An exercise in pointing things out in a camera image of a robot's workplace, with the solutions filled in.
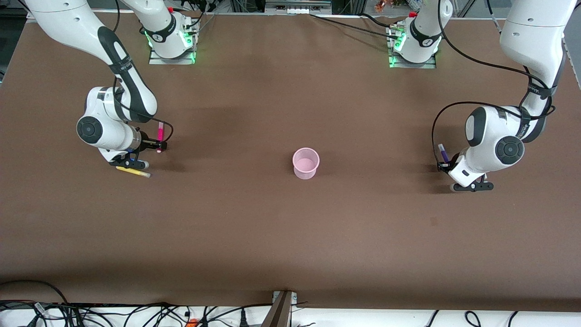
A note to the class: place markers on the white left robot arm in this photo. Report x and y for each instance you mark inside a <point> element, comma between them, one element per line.
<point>531,36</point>

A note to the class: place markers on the aluminium profile beam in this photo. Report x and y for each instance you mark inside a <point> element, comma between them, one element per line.
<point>279,311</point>

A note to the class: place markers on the yellow highlighter pen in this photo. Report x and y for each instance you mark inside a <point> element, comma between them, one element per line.
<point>136,172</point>

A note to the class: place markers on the black power plug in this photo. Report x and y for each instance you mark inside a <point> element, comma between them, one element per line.
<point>243,318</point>

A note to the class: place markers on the pink mesh pen holder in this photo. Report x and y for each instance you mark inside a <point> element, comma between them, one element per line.
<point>305,170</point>

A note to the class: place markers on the purple highlighter pen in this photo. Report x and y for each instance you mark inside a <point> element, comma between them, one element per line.
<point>442,152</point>

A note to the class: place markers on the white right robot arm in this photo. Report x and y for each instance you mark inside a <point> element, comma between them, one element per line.
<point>68,22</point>

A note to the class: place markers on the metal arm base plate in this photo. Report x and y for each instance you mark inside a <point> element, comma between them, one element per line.
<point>156,59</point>
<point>429,65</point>

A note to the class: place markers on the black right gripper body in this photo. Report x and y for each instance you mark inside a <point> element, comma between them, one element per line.
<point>145,141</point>

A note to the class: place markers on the pink highlighter pen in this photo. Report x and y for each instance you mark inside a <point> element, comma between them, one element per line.
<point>160,131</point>

